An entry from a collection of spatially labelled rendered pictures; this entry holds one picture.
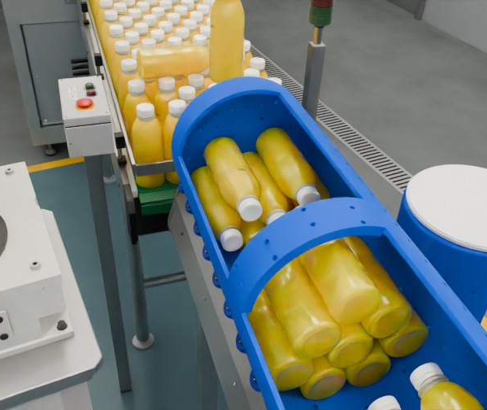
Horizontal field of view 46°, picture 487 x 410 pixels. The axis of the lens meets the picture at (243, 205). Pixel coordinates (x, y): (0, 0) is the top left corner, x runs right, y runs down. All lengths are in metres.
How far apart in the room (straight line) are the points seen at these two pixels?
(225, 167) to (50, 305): 0.45
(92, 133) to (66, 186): 1.72
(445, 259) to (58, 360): 0.72
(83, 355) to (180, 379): 1.39
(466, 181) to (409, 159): 2.07
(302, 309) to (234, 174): 0.32
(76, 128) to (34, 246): 0.61
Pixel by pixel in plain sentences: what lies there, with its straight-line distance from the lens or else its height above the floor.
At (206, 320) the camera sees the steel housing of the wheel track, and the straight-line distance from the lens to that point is 1.11.
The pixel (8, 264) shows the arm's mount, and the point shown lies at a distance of 0.69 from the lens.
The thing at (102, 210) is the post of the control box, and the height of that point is 0.78.
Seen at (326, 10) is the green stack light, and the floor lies 1.20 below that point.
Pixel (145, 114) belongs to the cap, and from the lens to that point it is 1.27.
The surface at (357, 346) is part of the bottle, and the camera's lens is 0.83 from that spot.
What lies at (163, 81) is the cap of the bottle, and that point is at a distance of 1.40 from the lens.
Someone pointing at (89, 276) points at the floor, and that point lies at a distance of 2.47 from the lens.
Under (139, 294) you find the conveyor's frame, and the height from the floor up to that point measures 0.27.
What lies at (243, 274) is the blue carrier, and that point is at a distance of 0.78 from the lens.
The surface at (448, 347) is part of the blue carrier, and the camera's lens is 0.86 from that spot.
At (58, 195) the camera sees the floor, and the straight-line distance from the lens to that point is 2.94.
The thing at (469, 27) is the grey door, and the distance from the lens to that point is 5.05.
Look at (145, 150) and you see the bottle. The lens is 1.30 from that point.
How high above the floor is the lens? 1.70
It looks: 37 degrees down
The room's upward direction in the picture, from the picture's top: 3 degrees clockwise
